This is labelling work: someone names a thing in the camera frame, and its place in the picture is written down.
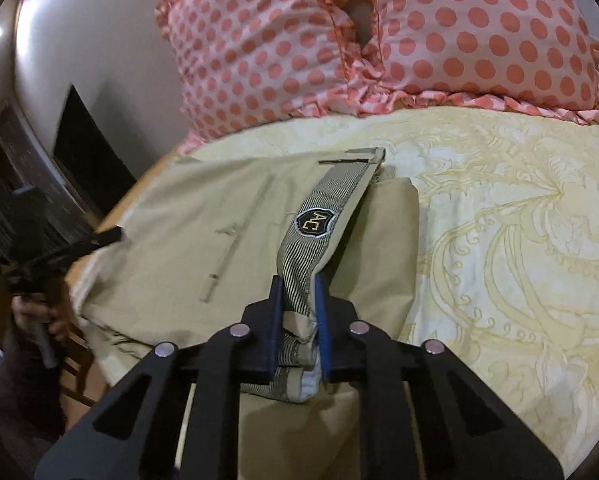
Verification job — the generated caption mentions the khaki pants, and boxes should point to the khaki pants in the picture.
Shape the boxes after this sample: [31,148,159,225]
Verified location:
[74,148,420,479]

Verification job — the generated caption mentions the person left hand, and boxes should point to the person left hand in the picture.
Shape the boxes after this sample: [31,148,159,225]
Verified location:
[11,295,72,341]

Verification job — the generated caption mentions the yellow patterned bed sheet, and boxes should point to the yellow patterned bed sheet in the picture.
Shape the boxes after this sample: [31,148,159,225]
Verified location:
[78,105,599,478]

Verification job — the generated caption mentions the pink polka dot pillow left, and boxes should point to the pink polka dot pillow left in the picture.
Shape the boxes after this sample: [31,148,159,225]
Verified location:
[155,0,386,153]

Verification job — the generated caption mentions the pink polka dot pillow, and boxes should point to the pink polka dot pillow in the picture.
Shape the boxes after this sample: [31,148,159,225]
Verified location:
[155,0,386,153]
[327,0,599,125]

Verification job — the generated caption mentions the pink polka dot pillow right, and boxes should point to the pink polka dot pillow right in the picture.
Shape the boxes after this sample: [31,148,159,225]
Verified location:
[327,0,599,125]

